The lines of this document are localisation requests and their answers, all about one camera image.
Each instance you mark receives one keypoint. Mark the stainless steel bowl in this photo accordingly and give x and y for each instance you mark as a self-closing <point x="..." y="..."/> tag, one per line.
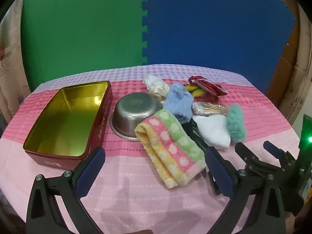
<point x="132" y="113"/>

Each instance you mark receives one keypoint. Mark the black cloth item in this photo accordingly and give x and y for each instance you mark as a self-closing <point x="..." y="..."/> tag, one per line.
<point x="192" y="131"/>

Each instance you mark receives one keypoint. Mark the red yellow snack packets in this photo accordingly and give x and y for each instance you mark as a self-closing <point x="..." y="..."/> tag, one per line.
<point x="206" y="89"/>

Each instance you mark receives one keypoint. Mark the cream cloth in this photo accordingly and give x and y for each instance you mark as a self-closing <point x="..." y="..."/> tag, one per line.
<point x="157" y="85"/>

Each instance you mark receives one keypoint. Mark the clear toothpick packet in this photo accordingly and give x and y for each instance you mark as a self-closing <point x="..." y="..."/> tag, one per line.
<point x="209" y="109"/>

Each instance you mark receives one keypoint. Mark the blue foam mat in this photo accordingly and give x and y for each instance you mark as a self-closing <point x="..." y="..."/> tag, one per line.
<point x="214" y="24"/>

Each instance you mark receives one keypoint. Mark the green fluffy sock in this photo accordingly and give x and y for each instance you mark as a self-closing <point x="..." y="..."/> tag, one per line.
<point x="236" y="123"/>

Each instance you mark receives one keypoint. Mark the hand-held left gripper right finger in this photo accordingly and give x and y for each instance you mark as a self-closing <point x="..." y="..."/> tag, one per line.
<point x="219" y="173"/>

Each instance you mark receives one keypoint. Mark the beige cardboard box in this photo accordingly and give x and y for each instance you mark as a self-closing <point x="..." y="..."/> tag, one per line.
<point x="11" y="65"/>

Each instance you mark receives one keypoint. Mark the brown cardboard box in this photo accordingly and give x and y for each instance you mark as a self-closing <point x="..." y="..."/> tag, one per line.
<point x="295" y="53"/>

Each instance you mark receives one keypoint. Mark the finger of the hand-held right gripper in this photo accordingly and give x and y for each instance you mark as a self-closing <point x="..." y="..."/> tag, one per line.
<point x="246" y="154"/>
<point x="274" y="149"/>

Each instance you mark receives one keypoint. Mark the striped dotted towel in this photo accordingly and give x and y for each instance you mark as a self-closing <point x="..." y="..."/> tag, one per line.
<point x="170" y="146"/>

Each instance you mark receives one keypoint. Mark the pink checked tablecloth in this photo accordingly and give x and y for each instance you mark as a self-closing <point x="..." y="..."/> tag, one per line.
<point x="151" y="199"/>

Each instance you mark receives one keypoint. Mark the light blue towel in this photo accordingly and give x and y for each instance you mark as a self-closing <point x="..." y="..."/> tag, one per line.
<point x="179" y="103"/>

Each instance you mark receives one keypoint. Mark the red tin box gold inside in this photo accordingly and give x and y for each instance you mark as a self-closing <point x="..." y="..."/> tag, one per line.
<point x="65" y="124"/>

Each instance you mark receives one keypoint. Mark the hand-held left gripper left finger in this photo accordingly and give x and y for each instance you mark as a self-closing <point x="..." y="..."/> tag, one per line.
<point x="87" y="173"/>

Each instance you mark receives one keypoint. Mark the green foam mat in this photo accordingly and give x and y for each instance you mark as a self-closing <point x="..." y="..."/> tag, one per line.
<point x="80" y="29"/>

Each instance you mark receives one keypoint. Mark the white sock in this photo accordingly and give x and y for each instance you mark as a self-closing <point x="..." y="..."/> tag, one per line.
<point x="215" y="129"/>

